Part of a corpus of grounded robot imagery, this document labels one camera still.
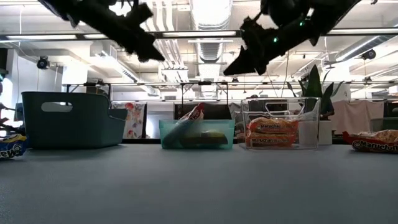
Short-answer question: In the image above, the background grey storage bin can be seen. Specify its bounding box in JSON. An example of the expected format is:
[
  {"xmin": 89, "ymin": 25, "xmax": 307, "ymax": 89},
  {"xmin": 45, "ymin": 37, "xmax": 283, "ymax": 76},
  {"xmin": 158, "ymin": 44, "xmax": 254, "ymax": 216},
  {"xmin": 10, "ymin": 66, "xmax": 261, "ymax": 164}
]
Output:
[{"xmin": 369, "ymin": 117, "xmax": 398, "ymax": 131}]

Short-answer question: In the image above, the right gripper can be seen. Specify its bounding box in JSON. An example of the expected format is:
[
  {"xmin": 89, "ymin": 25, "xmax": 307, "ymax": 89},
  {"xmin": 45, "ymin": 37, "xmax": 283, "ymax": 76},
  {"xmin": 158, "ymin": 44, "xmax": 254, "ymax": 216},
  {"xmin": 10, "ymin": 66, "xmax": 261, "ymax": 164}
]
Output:
[{"xmin": 223, "ymin": 0, "xmax": 315, "ymax": 77}]

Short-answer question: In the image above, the silver ventilation duct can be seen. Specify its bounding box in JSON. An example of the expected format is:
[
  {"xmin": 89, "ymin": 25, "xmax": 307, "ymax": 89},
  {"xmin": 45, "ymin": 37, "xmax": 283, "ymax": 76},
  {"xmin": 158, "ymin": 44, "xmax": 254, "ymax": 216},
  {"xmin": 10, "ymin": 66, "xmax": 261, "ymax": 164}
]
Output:
[
  {"xmin": 335, "ymin": 34, "xmax": 389, "ymax": 62},
  {"xmin": 189, "ymin": 0, "xmax": 233, "ymax": 64}
]

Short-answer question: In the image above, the small teal plastic bin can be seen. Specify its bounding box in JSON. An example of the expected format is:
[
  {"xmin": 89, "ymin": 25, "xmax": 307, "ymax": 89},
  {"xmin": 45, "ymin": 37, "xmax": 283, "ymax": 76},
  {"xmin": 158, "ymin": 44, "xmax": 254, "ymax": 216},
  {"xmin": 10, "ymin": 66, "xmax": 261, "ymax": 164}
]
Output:
[{"xmin": 158, "ymin": 119, "xmax": 236, "ymax": 150}]

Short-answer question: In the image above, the black ceiling spotlight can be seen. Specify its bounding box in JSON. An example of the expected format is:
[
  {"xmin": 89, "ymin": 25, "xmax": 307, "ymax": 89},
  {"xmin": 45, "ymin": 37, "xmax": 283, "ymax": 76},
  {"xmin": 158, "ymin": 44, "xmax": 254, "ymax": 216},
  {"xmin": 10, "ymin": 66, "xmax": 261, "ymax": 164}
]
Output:
[
  {"xmin": 361, "ymin": 49, "xmax": 377, "ymax": 61},
  {"xmin": 36, "ymin": 55, "xmax": 50, "ymax": 70}
]

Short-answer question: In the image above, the blue ramen noodle packet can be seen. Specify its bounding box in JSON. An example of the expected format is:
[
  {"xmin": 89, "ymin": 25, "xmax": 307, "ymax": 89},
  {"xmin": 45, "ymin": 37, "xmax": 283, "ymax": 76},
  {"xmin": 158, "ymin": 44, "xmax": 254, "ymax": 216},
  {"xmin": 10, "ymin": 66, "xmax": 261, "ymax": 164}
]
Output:
[{"xmin": 0, "ymin": 133, "xmax": 28, "ymax": 161}]

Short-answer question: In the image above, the black workstation frame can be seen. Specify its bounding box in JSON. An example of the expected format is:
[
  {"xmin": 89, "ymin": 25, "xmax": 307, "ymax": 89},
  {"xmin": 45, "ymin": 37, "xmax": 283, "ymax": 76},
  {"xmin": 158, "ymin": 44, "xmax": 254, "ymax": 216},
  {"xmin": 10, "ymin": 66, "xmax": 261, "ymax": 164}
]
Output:
[
  {"xmin": 62, "ymin": 80, "xmax": 112, "ymax": 103},
  {"xmin": 179, "ymin": 80, "xmax": 230, "ymax": 121}
]

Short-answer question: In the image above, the clear plastic bin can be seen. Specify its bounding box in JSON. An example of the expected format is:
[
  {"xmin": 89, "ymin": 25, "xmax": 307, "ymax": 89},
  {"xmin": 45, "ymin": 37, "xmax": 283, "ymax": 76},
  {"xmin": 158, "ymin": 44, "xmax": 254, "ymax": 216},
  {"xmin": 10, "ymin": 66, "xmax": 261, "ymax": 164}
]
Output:
[{"xmin": 241, "ymin": 96, "xmax": 322, "ymax": 150}]

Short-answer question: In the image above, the dark grey-green handled bin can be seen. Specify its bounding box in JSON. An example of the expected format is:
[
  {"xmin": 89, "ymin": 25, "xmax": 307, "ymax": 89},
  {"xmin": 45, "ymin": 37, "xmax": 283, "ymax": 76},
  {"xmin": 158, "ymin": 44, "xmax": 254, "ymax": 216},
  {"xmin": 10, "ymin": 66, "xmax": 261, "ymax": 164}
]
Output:
[{"xmin": 21, "ymin": 91, "xmax": 128, "ymax": 150}]

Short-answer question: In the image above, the floral print banner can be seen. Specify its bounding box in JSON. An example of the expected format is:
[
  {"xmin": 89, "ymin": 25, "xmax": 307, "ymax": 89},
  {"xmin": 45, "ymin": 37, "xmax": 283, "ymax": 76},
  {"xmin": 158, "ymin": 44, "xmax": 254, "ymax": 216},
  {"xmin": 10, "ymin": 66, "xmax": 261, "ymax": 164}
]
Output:
[{"xmin": 111, "ymin": 101, "xmax": 147, "ymax": 139}]

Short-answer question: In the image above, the black linear light fixture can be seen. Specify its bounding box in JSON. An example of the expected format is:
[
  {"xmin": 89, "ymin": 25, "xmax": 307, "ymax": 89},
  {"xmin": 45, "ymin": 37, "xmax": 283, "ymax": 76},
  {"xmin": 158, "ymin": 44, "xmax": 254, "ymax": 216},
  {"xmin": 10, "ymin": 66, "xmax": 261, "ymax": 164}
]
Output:
[{"xmin": 0, "ymin": 27, "xmax": 398, "ymax": 44}]

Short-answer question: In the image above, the potted snake plant white pot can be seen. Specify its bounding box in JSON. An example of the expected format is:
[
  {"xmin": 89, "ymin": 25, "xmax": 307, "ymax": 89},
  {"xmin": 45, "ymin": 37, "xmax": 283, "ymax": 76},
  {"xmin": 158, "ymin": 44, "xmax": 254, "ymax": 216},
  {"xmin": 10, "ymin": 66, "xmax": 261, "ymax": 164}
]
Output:
[{"xmin": 286, "ymin": 64, "xmax": 345, "ymax": 146}]

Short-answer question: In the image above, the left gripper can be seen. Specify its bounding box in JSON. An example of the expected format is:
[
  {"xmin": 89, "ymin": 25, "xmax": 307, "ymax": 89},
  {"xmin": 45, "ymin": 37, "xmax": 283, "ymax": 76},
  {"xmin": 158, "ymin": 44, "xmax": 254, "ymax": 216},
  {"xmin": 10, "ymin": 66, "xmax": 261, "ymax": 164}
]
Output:
[{"xmin": 70, "ymin": 0, "xmax": 166, "ymax": 63}]

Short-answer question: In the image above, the pink cloth cover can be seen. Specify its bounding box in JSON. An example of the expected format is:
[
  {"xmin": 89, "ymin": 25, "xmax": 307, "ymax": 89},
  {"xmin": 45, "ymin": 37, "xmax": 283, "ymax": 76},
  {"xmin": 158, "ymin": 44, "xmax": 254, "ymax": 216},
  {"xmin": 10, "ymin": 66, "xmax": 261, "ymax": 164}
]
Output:
[{"xmin": 329, "ymin": 100, "xmax": 386, "ymax": 131}]

